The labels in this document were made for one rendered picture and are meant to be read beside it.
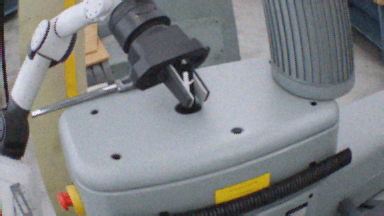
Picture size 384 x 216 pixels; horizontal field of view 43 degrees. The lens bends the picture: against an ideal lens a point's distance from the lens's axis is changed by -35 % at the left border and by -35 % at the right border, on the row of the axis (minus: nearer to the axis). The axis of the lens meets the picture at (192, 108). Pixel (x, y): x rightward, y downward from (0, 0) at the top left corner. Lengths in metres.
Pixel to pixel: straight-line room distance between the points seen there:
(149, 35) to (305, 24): 0.26
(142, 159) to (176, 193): 0.07
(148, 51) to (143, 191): 0.21
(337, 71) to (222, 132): 0.24
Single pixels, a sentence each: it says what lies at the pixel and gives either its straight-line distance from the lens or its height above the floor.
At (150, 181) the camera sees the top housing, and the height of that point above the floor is 1.87.
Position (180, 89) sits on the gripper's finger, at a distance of 1.00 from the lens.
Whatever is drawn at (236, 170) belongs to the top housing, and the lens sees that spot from 0.96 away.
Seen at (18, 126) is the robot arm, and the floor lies 1.75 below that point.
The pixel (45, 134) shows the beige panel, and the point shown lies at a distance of 2.94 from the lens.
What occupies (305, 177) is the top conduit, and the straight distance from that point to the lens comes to 1.00.
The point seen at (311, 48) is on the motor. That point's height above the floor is 1.98.
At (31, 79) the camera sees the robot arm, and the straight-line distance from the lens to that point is 1.35.
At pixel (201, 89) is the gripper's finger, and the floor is 1.92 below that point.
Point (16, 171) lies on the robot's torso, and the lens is 1.40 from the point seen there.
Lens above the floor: 2.37
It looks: 28 degrees down
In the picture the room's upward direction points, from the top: 5 degrees counter-clockwise
